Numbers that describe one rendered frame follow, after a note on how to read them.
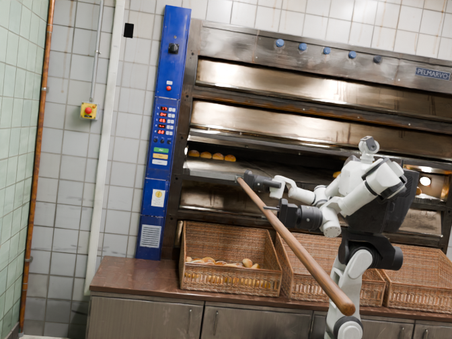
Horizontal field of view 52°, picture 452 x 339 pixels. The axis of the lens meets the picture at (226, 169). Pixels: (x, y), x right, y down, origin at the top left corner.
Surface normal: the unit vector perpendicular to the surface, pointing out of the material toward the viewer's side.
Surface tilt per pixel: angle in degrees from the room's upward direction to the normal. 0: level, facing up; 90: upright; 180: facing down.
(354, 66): 90
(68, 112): 90
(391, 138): 70
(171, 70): 90
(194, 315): 90
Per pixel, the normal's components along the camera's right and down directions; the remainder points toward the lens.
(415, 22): 0.11, 0.11
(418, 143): 0.15, -0.23
